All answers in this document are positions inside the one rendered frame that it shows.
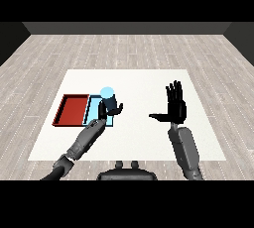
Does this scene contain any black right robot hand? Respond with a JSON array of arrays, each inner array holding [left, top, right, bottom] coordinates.
[[148, 79, 188, 124]]

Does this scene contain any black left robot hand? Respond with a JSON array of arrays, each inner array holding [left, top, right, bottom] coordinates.
[[97, 100, 124, 122]]

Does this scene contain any blue can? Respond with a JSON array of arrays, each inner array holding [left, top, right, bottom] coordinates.
[[99, 86, 119, 111]]

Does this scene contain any light blue shallow open box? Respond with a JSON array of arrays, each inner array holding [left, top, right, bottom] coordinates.
[[82, 94, 115, 128]]

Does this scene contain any red shallow open box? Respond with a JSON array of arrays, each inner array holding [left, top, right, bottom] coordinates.
[[52, 93, 90, 128]]

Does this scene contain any dark grey robot body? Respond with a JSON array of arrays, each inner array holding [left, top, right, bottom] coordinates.
[[96, 161, 159, 181]]

